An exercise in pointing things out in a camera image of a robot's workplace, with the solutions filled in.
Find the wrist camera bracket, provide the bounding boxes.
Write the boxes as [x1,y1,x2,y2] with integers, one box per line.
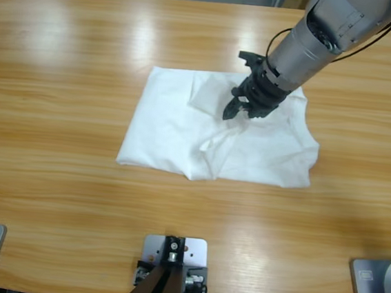
[237,50,265,70]

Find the dark brown post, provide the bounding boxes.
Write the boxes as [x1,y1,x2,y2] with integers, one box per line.
[121,230,188,293]

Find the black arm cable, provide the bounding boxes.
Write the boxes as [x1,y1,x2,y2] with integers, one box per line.
[264,0,391,71]

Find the white mounting block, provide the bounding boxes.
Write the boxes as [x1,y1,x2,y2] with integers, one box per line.
[137,232,214,293]

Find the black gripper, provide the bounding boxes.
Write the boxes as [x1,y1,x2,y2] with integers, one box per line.
[221,54,301,128]

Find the white t-shirt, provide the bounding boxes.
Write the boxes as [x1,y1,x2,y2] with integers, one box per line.
[114,61,327,193]

